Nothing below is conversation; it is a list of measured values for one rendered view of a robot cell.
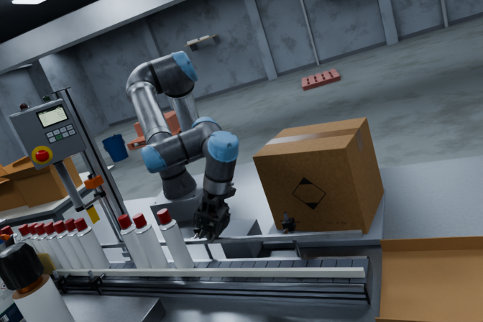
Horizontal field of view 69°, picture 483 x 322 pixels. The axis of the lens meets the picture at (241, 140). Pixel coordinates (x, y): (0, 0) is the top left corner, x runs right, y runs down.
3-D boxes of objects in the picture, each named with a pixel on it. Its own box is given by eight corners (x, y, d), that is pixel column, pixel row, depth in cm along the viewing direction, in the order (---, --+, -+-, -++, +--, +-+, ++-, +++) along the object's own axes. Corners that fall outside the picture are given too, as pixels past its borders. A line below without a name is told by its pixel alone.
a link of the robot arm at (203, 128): (175, 124, 96) (185, 146, 88) (213, 110, 98) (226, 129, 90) (182, 146, 101) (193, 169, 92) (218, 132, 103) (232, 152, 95)
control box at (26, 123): (36, 166, 122) (9, 115, 117) (85, 146, 129) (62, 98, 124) (36, 170, 113) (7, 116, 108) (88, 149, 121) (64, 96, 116)
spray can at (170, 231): (175, 275, 105) (149, 216, 100) (184, 264, 110) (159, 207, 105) (190, 275, 103) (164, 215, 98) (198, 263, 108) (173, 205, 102)
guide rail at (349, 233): (67, 250, 132) (65, 247, 132) (69, 248, 133) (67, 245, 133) (362, 237, 83) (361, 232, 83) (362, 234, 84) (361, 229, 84)
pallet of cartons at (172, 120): (194, 125, 823) (187, 106, 810) (179, 137, 741) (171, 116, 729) (147, 137, 865) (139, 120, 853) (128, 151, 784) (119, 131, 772)
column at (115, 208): (130, 259, 134) (51, 93, 117) (137, 251, 138) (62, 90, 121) (139, 259, 132) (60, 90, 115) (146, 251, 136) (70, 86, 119)
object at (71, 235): (83, 274, 124) (57, 225, 119) (94, 264, 129) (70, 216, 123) (93, 274, 122) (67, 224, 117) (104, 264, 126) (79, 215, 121)
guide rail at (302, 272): (57, 275, 127) (54, 271, 126) (60, 273, 128) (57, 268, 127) (364, 277, 78) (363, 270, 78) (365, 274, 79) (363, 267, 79)
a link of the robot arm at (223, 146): (233, 127, 90) (246, 144, 84) (227, 162, 96) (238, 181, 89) (203, 129, 87) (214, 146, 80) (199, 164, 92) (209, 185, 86)
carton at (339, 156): (276, 229, 117) (251, 157, 110) (303, 193, 135) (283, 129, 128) (368, 234, 99) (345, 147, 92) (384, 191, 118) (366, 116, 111)
